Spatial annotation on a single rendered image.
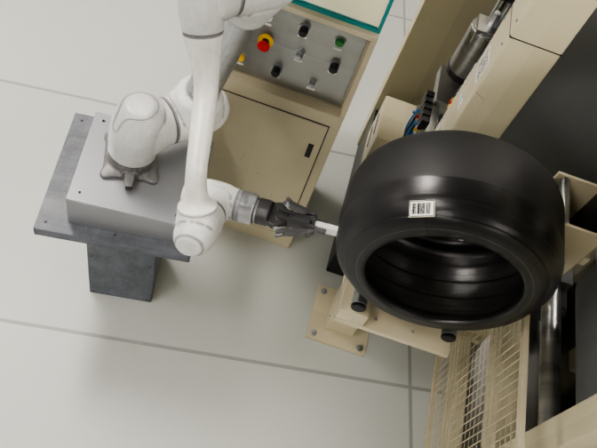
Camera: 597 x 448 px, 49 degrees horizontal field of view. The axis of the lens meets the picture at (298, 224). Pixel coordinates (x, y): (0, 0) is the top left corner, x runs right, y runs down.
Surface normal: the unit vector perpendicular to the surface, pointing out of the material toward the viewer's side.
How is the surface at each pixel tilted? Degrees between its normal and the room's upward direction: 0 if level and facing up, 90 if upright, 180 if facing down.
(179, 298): 0
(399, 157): 49
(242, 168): 90
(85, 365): 0
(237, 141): 90
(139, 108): 2
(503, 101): 90
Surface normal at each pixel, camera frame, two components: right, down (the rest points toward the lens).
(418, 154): -0.40, -0.61
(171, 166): 0.30, -0.52
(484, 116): -0.24, 0.78
